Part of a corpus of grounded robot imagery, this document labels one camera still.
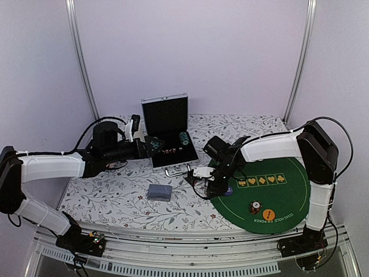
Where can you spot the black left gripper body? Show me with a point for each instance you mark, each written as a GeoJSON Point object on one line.
{"type": "Point", "coordinates": [136, 153]}

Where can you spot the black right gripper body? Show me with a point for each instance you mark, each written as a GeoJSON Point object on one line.
{"type": "Point", "coordinates": [226, 171]}

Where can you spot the aluminium poker case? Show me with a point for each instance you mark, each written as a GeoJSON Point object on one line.
{"type": "Point", "coordinates": [165, 117]}

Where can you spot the orange poker chip stack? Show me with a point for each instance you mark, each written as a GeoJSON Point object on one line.
{"type": "Point", "coordinates": [254, 207]}

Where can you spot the orange big blind button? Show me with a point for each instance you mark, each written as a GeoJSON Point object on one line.
{"type": "Point", "coordinates": [269, 214]}

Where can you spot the purple small blind button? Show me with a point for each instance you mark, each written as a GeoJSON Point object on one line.
{"type": "Point", "coordinates": [228, 192]}

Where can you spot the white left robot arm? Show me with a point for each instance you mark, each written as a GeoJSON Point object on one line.
{"type": "Point", "coordinates": [18, 168]}

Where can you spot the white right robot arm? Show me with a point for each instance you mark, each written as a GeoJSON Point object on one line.
{"type": "Point", "coordinates": [308, 143]}

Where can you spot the cream ribbed ceramic mug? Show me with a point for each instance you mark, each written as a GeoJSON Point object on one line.
{"type": "Point", "coordinates": [139, 134]}

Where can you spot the red dice row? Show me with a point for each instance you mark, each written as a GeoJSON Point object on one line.
{"type": "Point", "coordinates": [172, 150]}

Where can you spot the green poker chip stack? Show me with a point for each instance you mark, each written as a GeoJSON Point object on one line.
{"type": "Point", "coordinates": [184, 138]}

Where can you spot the blue playing card deck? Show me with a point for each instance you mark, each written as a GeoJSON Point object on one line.
{"type": "Point", "coordinates": [158, 192]}

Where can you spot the green round poker mat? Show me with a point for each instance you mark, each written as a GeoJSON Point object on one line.
{"type": "Point", "coordinates": [278, 184]}

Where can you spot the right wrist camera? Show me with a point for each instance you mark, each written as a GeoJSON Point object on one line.
{"type": "Point", "coordinates": [210, 158]}

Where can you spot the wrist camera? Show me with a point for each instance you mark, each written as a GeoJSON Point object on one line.
{"type": "Point", "coordinates": [210, 158]}
{"type": "Point", "coordinates": [107, 133]}

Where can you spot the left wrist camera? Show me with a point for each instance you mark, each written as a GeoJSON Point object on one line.
{"type": "Point", "coordinates": [107, 133]}

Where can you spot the front aluminium rail base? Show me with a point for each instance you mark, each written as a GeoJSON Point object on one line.
{"type": "Point", "coordinates": [139, 252]}

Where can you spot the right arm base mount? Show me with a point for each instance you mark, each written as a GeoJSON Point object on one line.
{"type": "Point", "coordinates": [308, 241]}

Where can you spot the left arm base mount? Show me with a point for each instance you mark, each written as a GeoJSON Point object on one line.
{"type": "Point", "coordinates": [75, 241]}

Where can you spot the left aluminium frame post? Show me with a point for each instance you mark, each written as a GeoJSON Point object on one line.
{"type": "Point", "coordinates": [75, 35]}

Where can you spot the aluminium frame post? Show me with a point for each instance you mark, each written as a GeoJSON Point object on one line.
{"type": "Point", "coordinates": [75, 35]}
{"type": "Point", "coordinates": [307, 33]}

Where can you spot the right aluminium frame post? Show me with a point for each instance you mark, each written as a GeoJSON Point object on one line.
{"type": "Point", "coordinates": [307, 33]}

